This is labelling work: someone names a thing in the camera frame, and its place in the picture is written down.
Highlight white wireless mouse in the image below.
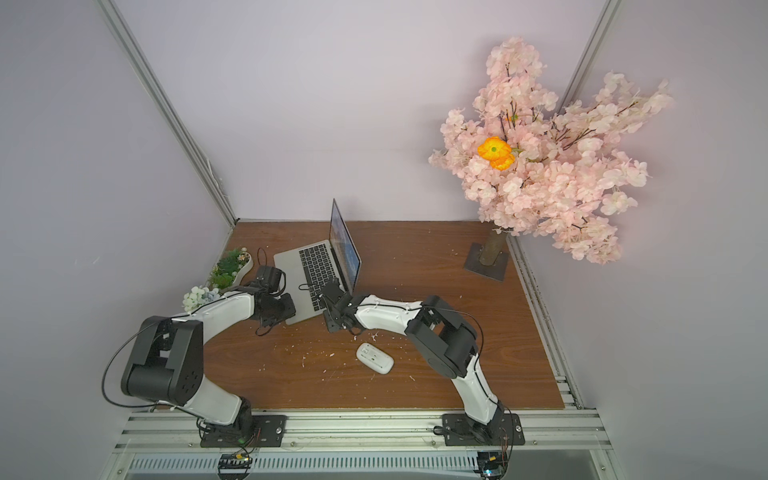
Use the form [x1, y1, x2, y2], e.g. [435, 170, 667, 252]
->
[356, 343, 394, 375]

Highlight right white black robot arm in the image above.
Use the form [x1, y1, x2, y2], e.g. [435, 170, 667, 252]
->
[320, 283, 506, 444]

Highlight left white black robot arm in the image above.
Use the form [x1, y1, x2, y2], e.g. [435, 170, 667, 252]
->
[120, 266, 295, 435]

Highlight silver open laptop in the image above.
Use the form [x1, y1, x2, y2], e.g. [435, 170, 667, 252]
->
[274, 200, 362, 325]

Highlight green succulents in white planter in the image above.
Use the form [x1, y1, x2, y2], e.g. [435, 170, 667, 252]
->
[207, 247, 252, 291]

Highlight white flowers in beige pot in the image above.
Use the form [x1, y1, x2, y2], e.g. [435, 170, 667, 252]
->
[182, 286, 220, 314]

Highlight left small circuit board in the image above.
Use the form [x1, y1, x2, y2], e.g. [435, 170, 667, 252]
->
[216, 454, 253, 480]

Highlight small circuit board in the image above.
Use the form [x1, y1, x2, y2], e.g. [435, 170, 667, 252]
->
[475, 451, 509, 480]
[216, 454, 253, 480]

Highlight right small circuit board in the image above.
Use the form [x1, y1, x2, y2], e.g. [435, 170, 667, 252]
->
[475, 451, 509, 480]

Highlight orange artificial flower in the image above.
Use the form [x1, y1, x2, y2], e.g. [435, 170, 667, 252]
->
[477, 137, 516, 171]

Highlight pink artificial blossom tree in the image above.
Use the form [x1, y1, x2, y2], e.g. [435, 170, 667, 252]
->
[428, 37, 672, 265]

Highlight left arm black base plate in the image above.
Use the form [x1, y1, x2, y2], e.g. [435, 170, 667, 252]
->
[198, 414, 288, 448]

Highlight aluminium mounting rail frame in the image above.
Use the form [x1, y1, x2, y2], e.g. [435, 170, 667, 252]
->
[101, 409, 625, 479]

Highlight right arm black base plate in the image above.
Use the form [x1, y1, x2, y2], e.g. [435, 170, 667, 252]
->
[432, 412, 526, 447]

